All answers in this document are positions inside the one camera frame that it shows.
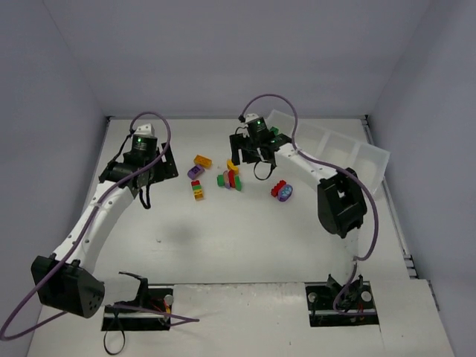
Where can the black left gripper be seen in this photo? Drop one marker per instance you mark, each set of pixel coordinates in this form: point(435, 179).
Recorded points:
point(168, 162)

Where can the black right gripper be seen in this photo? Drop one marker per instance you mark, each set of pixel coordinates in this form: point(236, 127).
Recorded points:
point(242, 143)

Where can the yellow half-round lego brick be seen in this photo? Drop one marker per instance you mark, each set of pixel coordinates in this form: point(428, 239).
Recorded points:
point(232, 167)

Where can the purple square lego brick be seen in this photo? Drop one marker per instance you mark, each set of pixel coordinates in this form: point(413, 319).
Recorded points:
point(195, 172)

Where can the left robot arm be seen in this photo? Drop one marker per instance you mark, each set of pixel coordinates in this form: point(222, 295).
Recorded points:
point(65, 279)

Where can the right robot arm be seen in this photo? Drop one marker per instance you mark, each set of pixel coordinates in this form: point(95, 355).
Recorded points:
point(340, 202)

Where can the red half-round lego brick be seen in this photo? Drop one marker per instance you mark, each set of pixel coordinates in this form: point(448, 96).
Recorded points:
point(231, 178)

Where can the purple butterfly lego brick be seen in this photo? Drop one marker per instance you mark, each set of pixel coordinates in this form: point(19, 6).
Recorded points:
point(226, 180)

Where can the green lego brick in cluster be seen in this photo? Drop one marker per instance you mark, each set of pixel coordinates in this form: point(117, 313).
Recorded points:
point(237, 183)

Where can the green half-round lego brick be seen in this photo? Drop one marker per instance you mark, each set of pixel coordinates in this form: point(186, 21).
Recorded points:
point(220, 180)

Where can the green lego brick in tray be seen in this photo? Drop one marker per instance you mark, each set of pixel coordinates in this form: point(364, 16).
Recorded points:
point(274, 130)

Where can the red lego brick by paw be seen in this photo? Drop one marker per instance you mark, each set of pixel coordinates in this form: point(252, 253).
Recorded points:
point(276, 189)

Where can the purple paw print lego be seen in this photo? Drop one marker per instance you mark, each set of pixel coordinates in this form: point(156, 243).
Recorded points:
point(285, 192)

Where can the clear plastic divided tray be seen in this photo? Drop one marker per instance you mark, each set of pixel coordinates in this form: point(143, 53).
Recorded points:
point(324, 144)

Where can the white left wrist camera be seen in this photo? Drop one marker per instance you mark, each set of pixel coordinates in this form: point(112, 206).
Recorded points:
point(145, 130)

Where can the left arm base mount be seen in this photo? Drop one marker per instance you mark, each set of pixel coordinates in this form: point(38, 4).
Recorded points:
point(132, 316)

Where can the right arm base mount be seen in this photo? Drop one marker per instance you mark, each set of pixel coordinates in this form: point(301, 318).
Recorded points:
point(356, 307)

